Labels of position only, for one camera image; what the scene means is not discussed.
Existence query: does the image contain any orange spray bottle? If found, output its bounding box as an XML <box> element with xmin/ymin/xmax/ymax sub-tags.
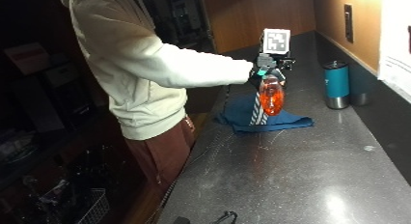
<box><xmin>257</xmin><ymin>73</ymin><xmax>286</xmax><ymax>117</ymax></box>

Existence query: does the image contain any white marker cube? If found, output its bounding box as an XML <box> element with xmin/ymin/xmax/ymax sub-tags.
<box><xmin>261</xmin><ymin>27</ymin><xmax>292</xmax><ymax>55</ymax></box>

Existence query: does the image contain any teal steel tumbler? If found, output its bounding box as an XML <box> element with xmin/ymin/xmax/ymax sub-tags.
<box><xmin>321</xmin><ymin>60</ymin><xmax>351</xmax><ymax>110</ymax></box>

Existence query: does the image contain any blue folded cloth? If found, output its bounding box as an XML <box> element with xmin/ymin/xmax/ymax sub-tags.
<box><xmin>213</xmin><ymin>92</ymin><xmax>316</xmax><ymax>134</ymax></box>

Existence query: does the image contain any white paper sheet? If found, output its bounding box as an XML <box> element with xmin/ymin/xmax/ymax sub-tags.
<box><xmin>377</xmin><ymin>0</ymin><xmax>411</xmax><ymax>104</ymax></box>

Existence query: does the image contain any the person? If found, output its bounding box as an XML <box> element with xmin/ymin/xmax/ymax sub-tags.
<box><xmin>59</xmin><ymin>0</ymin><xmax>254</xmax><ymax>194</ymax></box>

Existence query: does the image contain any black wall outlet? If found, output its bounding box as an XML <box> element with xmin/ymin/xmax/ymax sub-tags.
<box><xmin>343</xmin><ymin>3</ymin><xmax>355</xmax><ymax>44</ymax></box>

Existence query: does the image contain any black cable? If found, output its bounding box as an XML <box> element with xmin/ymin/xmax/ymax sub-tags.
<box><xmin>210</xmin><ymin>210</ymin><xmax>240</xmax><ymax>224</ymax></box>

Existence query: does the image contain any white wire basket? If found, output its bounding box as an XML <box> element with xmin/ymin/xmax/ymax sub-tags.
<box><xmin>75</xmin><ymin>187</ymin><xmax>112</xmax><ymax>224</ymax></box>

